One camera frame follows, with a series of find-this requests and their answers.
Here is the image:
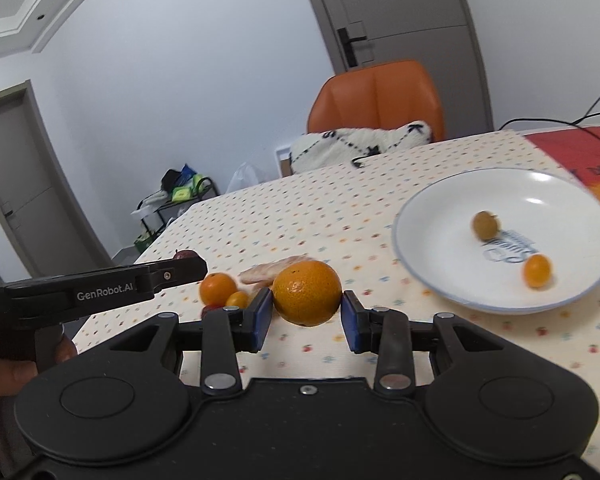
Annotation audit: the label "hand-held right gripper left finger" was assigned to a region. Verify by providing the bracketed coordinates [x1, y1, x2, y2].
[109, 289, 273, 395]

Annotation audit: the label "brown green round fruit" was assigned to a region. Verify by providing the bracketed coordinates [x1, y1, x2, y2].
[472, 210, 503, 241]

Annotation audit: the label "orange chair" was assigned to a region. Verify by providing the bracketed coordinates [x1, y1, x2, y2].
[307, 60, 446, 143]

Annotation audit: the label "person's left hand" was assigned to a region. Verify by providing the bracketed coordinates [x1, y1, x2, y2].
[0, 334, 79, 441]

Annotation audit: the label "printed tablecloth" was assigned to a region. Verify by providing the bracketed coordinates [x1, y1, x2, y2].
[72, 130, 600, 480]

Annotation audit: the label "grey door with black handle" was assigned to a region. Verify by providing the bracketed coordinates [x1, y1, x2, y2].
[295, 0, 496, 133]

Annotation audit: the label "black door handle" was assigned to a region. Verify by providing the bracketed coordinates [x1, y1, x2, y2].
[336, 21, 368, 73]

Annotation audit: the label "plain grey door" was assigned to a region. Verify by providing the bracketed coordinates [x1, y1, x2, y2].
[0, 80, 113, 281]

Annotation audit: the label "framed cork board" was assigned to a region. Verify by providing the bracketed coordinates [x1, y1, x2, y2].
[275, 144, 293, 177]

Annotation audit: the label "black metal rack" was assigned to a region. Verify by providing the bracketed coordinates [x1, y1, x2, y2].
[132, 175, 216, 256]

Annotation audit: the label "red cloth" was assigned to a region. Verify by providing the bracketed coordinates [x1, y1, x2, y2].
[522, 125, 600, 196]

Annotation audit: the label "large orange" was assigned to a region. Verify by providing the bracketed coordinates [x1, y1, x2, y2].
[271, 260, 343, 327]

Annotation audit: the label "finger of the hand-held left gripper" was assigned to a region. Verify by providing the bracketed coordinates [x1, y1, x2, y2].
[132, 256, 208, 297]

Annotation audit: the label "long black cable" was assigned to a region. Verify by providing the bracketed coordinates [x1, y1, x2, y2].
[497, 70, 600, 153]

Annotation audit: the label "small orange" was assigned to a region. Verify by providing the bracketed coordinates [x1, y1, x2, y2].
[199, 272, 238, 308]

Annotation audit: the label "green packets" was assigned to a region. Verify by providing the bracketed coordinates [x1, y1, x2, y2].
[172, 172, 203, 202]

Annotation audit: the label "white black patterned cushion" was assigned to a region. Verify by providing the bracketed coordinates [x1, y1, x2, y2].
[289, 121, 433, 177]

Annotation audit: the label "white plate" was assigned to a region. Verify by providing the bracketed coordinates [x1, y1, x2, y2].
[392, 167, 600, 316]

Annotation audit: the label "peeled citrus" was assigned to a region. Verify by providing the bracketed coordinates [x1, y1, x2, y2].
[238, 255, 316, 286]

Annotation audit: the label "clear plastic bag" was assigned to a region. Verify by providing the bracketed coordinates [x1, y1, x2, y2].
[225, 162, 266, 193]

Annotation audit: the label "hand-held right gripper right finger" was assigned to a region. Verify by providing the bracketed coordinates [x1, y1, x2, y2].
[341, 290, 503, 395]

